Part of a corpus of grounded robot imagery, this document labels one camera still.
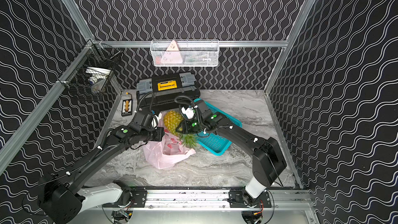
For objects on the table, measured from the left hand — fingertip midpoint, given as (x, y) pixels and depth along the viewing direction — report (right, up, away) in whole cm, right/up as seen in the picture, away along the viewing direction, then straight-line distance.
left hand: (164, 131), depth 79 cm
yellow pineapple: (+4, +6, -2) cm, 8 cm away
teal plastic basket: (+26, -9, +15) cm, 31 cm away
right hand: (+8, +1, 0) cm, 8 cm away
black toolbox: (-3, +22, +19) cm, 29 cm away
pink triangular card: (+2, +42, +11) cm, 44 cm away
